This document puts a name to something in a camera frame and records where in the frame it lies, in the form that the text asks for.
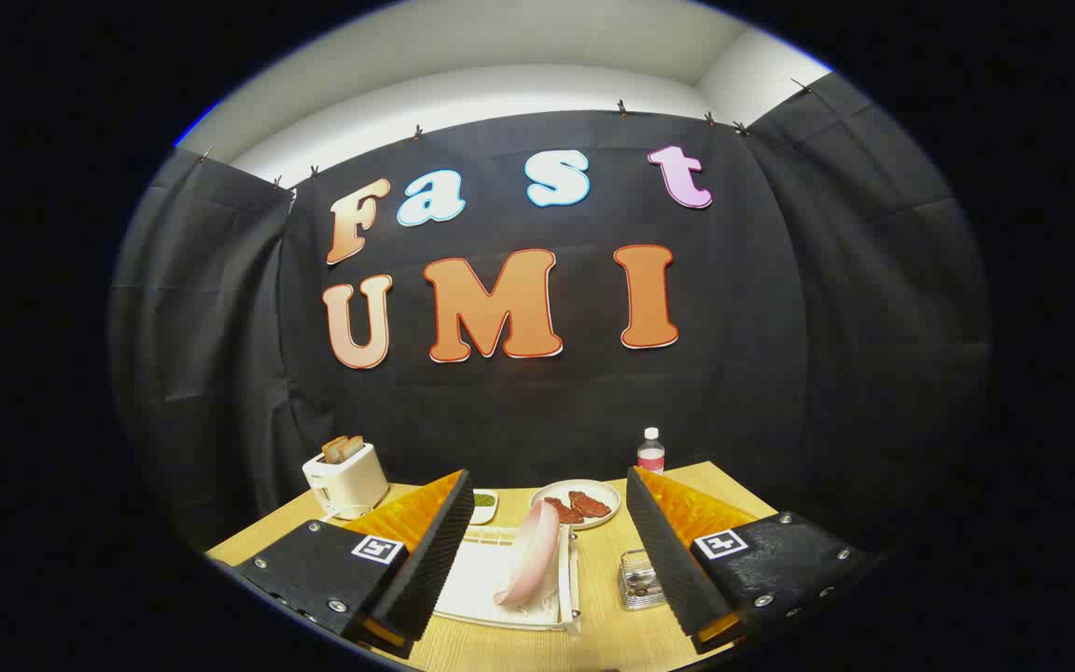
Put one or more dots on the white plate with meat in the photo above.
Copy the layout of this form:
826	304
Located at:
584	485

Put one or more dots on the brown meat slice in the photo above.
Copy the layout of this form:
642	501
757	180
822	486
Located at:
564	511
592	505

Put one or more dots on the white dish rack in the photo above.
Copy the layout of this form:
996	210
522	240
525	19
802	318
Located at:
477	579

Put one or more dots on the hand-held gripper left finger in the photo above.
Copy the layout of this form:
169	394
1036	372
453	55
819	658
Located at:
425	560

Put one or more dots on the clear bottle with red label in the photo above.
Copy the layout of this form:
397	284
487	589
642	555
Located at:
650	455

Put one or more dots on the white toaster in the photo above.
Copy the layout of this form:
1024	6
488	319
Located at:
346	483

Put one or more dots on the pink plate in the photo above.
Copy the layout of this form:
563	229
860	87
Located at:
533	555

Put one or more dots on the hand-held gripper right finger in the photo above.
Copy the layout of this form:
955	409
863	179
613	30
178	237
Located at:
663	551

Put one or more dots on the small white dish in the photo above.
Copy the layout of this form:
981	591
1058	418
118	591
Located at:
483	509

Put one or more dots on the toast slice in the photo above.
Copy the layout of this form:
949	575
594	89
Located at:
332	449
355	445

